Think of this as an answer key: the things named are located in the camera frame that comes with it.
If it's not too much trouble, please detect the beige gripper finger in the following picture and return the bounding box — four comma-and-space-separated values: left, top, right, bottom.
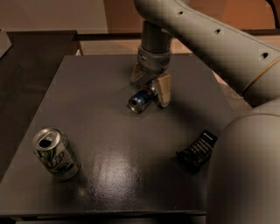
130, 63, 151, 88
153, 73, 172, 108

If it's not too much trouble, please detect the blue silver redbull can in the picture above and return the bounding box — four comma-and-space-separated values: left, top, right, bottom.
128, 85, 157, 114

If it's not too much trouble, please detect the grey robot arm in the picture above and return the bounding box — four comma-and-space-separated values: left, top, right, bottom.
130, 0, 280, 224

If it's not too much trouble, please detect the silver green soda can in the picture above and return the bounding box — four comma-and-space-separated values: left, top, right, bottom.
32, 127, 81, 180

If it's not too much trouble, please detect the black snack packet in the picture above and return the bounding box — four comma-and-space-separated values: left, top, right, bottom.
176, 129, 218, 173

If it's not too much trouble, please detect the black cable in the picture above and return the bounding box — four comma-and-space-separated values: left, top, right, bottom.
264, 0, 279, 30

